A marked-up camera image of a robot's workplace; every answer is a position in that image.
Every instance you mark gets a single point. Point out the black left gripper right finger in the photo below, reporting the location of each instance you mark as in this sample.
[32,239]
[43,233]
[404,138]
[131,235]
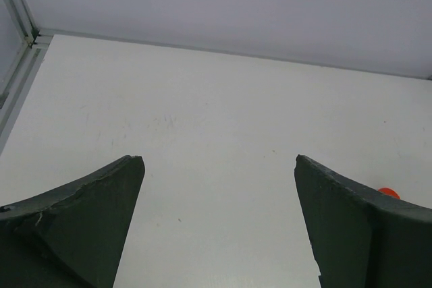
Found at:
[361,237]

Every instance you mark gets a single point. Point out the orange earbud charging case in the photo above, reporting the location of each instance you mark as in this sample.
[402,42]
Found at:
[389,192]

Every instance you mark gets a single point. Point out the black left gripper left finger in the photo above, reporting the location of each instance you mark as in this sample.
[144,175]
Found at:
[73,235]

